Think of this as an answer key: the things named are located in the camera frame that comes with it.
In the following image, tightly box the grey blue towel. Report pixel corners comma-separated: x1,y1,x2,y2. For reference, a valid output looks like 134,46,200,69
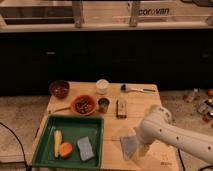
120,136,138,160

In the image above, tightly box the dark red bowl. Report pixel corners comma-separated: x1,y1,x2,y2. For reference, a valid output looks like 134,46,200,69
49,80,70,99

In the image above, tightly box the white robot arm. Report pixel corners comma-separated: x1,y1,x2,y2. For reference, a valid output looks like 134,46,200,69
135,106,213,165

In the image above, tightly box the green plastic tray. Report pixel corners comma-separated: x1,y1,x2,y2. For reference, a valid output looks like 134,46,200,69
32,115,104,170

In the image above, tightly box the orange fruit toy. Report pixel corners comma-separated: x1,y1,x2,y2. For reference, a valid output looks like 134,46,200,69
59,142,73,158

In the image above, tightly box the white cup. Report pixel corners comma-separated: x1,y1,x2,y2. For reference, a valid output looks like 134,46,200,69
96,79,109,94

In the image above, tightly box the black cable right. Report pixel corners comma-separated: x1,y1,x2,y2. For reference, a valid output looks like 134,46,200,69
177,148,213,171

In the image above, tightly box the corovan cardboard box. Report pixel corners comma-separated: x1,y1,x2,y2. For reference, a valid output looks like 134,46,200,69
83,0,213,23

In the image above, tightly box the orange bowl with handle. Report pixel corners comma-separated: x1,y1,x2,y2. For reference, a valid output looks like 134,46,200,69
53,94,97,116

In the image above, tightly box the yellow corn cob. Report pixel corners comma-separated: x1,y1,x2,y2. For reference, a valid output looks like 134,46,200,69
54,130,62,158

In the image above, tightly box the blue grey sponge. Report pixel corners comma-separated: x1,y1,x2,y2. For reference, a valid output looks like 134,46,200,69
77,137,95,161

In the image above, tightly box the light green cup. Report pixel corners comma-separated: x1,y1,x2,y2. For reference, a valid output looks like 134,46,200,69
150,105,160,111

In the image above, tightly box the black cable left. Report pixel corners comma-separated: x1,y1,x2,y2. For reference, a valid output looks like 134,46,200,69
0,121,33,171

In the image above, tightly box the black cable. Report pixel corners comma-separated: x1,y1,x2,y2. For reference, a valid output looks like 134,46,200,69
177,148,213,171
0,121,33,171

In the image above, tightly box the small metal cup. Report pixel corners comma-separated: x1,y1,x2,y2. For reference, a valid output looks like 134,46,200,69
98,97,110,113

